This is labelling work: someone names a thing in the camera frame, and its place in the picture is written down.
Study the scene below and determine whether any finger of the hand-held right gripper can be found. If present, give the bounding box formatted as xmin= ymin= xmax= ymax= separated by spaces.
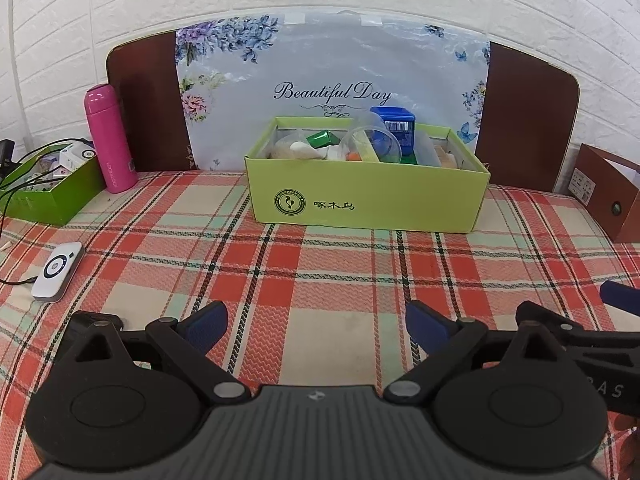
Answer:
xmin=515 ymin=301 xmax=640 ymax=361
xmin=599 ymin=279 xmax=640 ymax=320

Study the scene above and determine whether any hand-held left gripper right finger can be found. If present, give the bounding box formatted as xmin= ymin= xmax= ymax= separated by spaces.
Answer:
xmin=382 ymin=301 xmax=570 ymax=403

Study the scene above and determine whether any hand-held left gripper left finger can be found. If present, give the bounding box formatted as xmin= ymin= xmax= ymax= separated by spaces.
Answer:
xmin=62 ymin=301 xmax=252 ymax=402

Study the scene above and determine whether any light green cardboard box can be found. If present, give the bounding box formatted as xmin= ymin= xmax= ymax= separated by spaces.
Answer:
xmin=243 ymin=116 xmax=492 ymax=234

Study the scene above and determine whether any brown small carton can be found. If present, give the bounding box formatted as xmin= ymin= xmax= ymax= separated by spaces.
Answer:
xmin=434 ymin=144 xmax=463 ymax=168

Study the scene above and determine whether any clear plastic cup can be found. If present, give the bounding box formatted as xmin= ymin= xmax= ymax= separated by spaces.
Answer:
xmin=340 ymin=110 xmax=403 ymax=163

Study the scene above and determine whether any blue small carton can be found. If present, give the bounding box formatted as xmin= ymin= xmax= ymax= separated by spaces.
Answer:
xmin=370 ymin=106 xmax=417 ymax=158

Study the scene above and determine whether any green small carton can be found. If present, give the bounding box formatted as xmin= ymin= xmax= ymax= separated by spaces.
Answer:
xmin=306 ymin=130 xmax=343 ymax=148

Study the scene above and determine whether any brown gift box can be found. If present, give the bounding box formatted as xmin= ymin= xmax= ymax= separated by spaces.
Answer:
xmin=570 ymin=142 xmax=640 ymax=243

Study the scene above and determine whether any plaid bed sheet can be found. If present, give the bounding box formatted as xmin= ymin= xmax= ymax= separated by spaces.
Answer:
xmin=0 ymin=170 xmax=640 ymax=480

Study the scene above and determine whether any black smartphone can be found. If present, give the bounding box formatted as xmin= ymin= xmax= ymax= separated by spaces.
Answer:
xmin=67 ymin=311 xmax=126 ymax=333

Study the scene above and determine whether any dark green open box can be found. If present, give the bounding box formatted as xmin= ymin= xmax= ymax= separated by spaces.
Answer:
xmin=0 ymin=152 xmax=107 ymax=227

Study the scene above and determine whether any pink thermos bottle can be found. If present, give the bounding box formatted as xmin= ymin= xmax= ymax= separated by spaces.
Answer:
xmin=82 ymin=83 xmax=139 ymax=194

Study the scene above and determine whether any floral Beautiful Day board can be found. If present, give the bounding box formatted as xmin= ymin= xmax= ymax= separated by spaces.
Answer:
xmin=106 ymin=30 xmax=581 ymax=196

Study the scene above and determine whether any floral pillow package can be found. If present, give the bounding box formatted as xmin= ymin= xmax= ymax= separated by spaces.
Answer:
xmin=174 ymin=10 xmax=493 ymax=173

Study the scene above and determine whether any white device with blue ring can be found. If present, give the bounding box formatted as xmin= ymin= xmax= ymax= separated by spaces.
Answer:
xmin=31 ymin=241 xmax=84 ymax=303

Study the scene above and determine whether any white boxed round-ring device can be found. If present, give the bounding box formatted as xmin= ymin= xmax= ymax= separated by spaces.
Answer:
xmin=59 ymin=144 xmax=98 ymax=171

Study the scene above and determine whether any black charger cable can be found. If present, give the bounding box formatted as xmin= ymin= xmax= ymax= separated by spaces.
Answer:
xmin=0 ymin=136 xmax=93 ymax=196

